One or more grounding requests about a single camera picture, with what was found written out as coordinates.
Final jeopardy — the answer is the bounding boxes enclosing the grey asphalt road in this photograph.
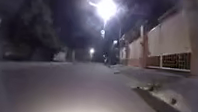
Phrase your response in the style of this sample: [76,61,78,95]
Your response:
[0,55,174,112]

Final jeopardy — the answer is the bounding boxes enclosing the street lamp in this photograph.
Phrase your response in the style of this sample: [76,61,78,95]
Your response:
[84,0,126,66]

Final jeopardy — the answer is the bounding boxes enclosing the dark trees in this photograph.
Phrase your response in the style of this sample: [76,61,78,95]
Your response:
[0,0,79,65]

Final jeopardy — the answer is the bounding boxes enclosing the kerb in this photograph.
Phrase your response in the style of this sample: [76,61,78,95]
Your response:
[106,66,198,112]

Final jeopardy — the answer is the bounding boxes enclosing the grey concrete pavement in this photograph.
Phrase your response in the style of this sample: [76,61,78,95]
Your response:
[106,63,198,112]

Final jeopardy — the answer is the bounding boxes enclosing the pale wall with grille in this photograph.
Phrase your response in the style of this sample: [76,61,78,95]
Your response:
[117,0,198,77]

